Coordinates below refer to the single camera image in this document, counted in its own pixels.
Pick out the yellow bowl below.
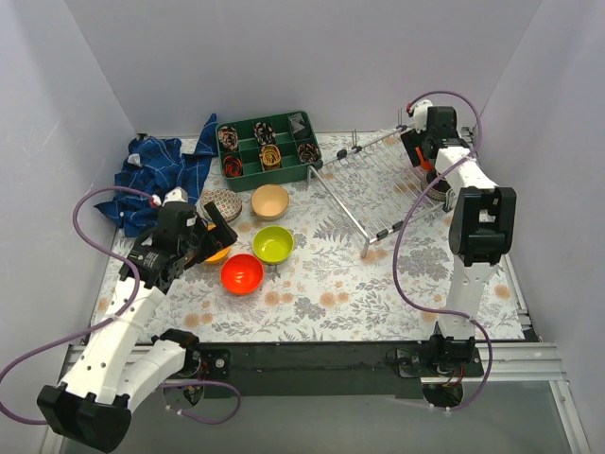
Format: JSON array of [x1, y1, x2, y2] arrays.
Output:
[[205, 246, 232, 264]]

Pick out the brown patterned white bowl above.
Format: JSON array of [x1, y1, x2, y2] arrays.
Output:
[[197, 188, 243, 223]]

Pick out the orange bowl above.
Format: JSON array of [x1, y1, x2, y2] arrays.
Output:
[[220, 253, 265, 295], [415, 147, 433, 171]]

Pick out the lime green bowl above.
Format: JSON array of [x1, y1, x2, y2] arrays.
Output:
[[252, 225, 294, 265]]

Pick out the beige bowl with drawing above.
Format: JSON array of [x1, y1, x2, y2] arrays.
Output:
[[251, 184, 290, 220]]

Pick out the black brown bowl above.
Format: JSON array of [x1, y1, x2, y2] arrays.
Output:
[[423, 169, 451, 202]]

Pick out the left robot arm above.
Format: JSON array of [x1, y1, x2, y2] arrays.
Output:
[[37, 201, 237, 453]]

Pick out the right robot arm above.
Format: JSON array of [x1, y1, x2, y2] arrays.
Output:
[[396, 99, 516, 377]]

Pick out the metal dish rack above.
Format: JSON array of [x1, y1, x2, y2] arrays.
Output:
[[307, 112, 454, 256]]

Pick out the red black ties bottom left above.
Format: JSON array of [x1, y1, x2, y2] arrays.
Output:
[[223, 155, 243, 178]]

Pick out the green compartment tray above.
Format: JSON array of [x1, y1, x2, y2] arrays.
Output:
[[216, 111, 323, 192]]

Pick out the blue plaid cloth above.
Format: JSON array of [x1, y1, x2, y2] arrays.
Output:
[[95, 113, 218, 237]]

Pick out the yellow ties bottom middle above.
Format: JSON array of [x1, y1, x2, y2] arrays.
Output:
[[259, 144, 282, 171]]

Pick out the brown ties bottom right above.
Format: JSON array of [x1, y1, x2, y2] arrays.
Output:
[[297, 143, 321, 164]]

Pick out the floral table mat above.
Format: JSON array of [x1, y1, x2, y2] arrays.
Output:
[[88, 131, 527, 343]]

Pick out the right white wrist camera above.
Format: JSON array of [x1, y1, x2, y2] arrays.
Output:
[[406, 99, 433, 132]]

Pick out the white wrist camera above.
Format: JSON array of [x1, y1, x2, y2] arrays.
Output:
[[406, 99, 433, 132], [163, 187, 188, 205]]

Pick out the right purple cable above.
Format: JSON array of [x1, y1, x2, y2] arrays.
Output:
[[391, 90, 493, 411]]

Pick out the purple cable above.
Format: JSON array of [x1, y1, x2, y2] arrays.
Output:
[[0, 186, 242, 425], [391, 90, 493, 411]]

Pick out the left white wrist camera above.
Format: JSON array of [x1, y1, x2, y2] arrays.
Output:
[[163, 187, 188, 205]]

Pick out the hair ties top left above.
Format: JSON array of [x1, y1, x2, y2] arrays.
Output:
[[217, 124, 240, 148]]

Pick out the hair ties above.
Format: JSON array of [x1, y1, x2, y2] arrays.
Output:
[[217, 124, 240, 148], [253, 121, 277, 145]]

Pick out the hair ties top middle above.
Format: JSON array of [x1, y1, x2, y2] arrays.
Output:
[[253, 121, 277, 145]]

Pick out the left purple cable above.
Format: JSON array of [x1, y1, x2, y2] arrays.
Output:
[[0, 186, 242, 425]]

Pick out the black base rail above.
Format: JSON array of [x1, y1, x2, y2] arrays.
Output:
[[194, 340, 487, 399]]

